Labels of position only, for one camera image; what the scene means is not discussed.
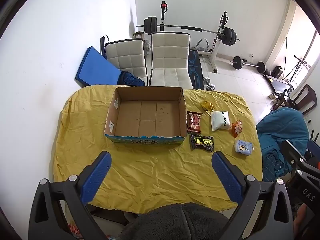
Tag light blue tissue pack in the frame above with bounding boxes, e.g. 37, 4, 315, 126
234, 140, 254, 155

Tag orange snack packet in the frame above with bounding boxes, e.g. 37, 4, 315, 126
231, 120, 243, 138

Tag white zip pouch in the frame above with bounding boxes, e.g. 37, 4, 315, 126
211, 111, 231, 131

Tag black shoe shine wipes pack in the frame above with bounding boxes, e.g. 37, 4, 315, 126
190, 134, 214, 152

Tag yellow wrapper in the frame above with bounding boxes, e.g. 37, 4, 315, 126
200, 100, 215, 112

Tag red floral wipes pack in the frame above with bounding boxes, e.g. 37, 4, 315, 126
187, 111, 202, 133

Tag teal blanket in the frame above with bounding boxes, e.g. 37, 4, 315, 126
256, 107, 309, 182

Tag dark wooden chair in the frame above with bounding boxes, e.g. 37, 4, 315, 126
272, 85, 317, 115

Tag dark fleece garment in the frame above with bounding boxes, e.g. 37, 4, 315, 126
118, 203, 228, 239

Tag yellow tablecloth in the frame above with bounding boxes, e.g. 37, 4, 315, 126
53, 85, 263, 213

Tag floor barbell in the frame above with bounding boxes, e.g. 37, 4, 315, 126
232, 56, 266, 74

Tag small dumbbells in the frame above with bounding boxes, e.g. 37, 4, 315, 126
203, 77, 215, 91

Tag cardboard box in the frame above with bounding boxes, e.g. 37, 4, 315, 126
104, 86, 188, 145

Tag black blue bench pad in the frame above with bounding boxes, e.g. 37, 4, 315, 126
188, 50, 204, 90

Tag white weight bench rack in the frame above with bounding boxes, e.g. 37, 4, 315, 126
160, 1, 228, 74

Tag barbell on rack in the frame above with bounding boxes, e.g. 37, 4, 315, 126
136, 17, 239, 46

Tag blue foam mat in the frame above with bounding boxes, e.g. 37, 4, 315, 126
75, 47, 121, 86

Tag dark blue knitted cloth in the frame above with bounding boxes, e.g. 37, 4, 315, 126
117, 70, 145, 86

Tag right white padded chair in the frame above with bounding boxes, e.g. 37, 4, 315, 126
149, 31, 193, 89

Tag white padded chair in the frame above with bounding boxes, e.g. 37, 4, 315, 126
100, 37, 149, 86
149, 31, 193, 89

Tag left white padded chair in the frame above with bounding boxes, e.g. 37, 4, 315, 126
100, 37, 149, 86

